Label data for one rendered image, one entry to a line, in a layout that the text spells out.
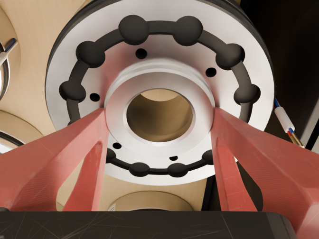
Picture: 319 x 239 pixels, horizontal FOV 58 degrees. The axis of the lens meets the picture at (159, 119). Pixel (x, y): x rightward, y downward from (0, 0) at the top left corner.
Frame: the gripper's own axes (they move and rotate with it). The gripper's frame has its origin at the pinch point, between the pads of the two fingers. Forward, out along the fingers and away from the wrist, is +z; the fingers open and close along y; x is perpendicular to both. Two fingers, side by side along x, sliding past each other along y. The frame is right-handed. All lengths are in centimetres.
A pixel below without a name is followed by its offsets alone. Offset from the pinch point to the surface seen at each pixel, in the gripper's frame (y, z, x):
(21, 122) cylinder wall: 11.6, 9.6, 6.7
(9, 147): 11.6, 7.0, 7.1
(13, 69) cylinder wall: 10.0, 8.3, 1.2
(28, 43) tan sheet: 9.2, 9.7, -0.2
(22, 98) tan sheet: 11.0, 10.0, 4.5
